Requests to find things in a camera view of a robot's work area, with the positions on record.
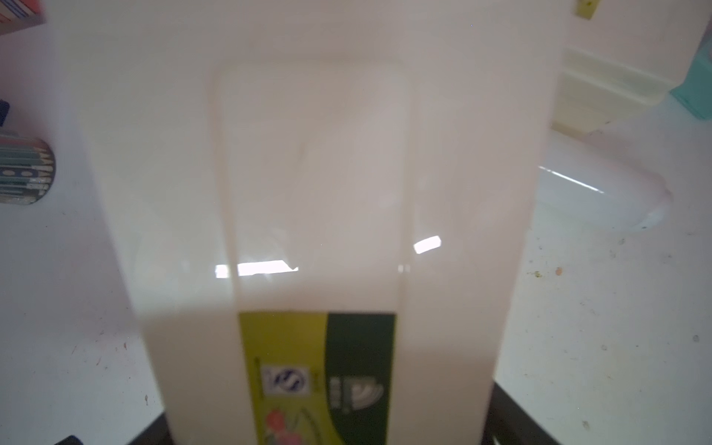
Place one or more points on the teal alarm clock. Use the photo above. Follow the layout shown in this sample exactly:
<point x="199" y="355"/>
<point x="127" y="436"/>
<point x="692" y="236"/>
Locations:
<point x="695" y="91"/>

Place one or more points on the white wrap dispenser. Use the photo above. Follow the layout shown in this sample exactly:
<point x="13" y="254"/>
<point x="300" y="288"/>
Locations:
<point x="318" y="207"/>
<point x="623" y="57"/>

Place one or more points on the pencil cup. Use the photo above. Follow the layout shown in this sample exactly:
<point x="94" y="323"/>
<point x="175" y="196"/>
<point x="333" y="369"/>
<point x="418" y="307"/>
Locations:
<point x="28" y="169"/>

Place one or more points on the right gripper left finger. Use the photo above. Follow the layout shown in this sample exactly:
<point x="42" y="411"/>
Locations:
<point x="157" y="433"/>

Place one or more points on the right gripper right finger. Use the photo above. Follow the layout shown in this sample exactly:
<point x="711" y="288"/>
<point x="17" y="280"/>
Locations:
<point x="507" y="423"/>

